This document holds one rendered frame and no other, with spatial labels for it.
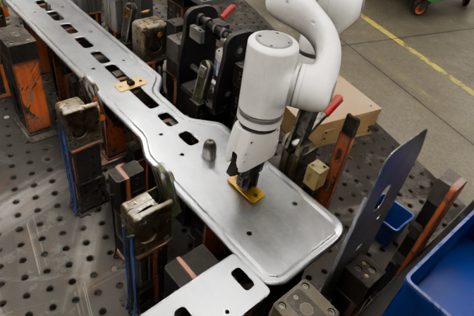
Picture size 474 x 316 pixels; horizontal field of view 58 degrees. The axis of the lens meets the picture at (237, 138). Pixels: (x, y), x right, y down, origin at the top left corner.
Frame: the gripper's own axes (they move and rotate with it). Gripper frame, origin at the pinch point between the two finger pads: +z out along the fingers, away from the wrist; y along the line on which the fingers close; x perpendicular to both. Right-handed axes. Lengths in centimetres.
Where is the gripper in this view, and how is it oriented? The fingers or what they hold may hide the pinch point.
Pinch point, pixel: (247, 178)
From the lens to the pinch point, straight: 88.7
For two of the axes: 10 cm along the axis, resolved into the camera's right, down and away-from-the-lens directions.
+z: -1.2, 7.6, 6.4
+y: -7.5, 3.5, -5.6
